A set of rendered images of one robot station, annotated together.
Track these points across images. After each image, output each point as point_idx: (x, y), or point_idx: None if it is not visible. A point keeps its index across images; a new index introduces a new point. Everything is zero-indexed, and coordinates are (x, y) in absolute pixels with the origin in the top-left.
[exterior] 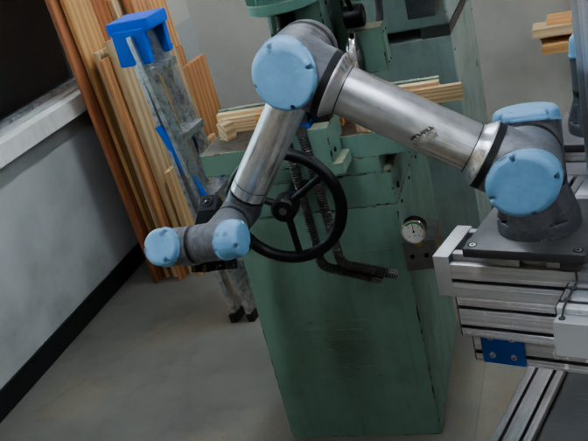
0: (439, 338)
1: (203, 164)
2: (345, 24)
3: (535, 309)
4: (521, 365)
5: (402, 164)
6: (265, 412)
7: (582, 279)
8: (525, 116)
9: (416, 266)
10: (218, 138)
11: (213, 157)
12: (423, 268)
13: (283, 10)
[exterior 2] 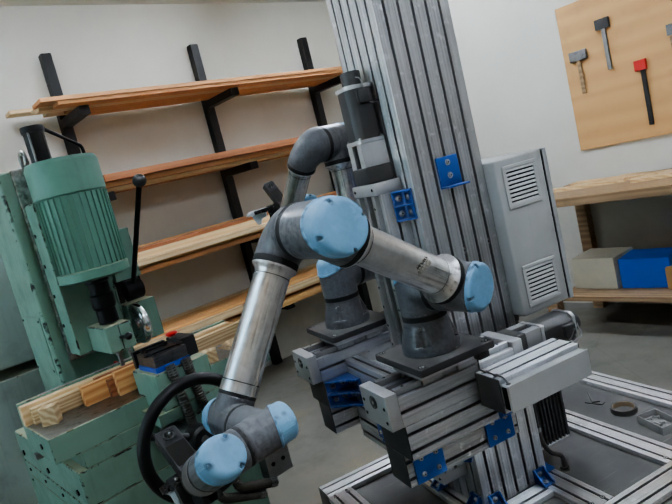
0: None
1: (53, 448)
2: (131, 294)
3: (458, 407)
4: (444, 470)
5: None
6: None
7: (481, 367)
8: None
9: (276, 472)
10: (36, 428)
11: (66, 435)
12: (282, 472)
13: (115, 270)
